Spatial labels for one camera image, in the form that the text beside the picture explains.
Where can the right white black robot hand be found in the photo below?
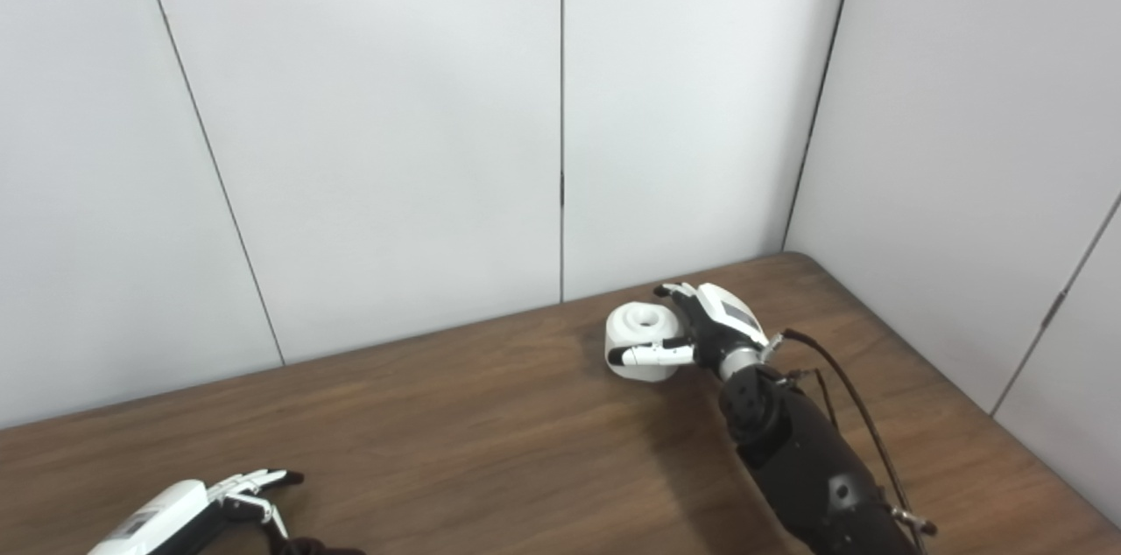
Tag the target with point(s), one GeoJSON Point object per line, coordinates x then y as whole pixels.
{"type": "Point", "coordinates": [722, 323]}

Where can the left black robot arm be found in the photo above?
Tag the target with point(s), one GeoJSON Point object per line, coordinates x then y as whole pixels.
{"type": "Point", "coordinates": [197, 542]}

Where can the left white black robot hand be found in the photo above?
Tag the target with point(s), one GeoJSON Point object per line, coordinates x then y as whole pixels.
{"type": "Point", "coordinates": [166, 516]}

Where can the round white plastic piece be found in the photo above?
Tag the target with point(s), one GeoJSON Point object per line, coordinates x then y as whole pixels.
{"type": "Point", "coordinates": [644, 327]}

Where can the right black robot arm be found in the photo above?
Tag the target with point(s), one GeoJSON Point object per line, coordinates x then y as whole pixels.
{"type": "Point", "coordinates": [806, 459]}

